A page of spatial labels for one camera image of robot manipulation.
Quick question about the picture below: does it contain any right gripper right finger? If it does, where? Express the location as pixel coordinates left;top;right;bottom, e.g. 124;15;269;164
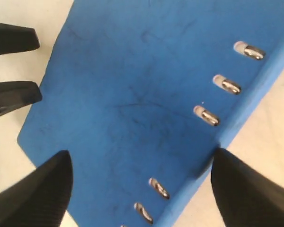
211;148;284;227

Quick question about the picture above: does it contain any blue ring binder notebook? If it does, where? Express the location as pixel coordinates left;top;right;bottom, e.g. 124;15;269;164
18;0;284;227

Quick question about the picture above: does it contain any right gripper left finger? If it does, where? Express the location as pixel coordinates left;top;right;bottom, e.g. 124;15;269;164
0;150;73;227

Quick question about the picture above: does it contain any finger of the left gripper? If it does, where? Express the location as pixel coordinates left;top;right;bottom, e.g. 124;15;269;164
0;23;40;55
0;81;42;116

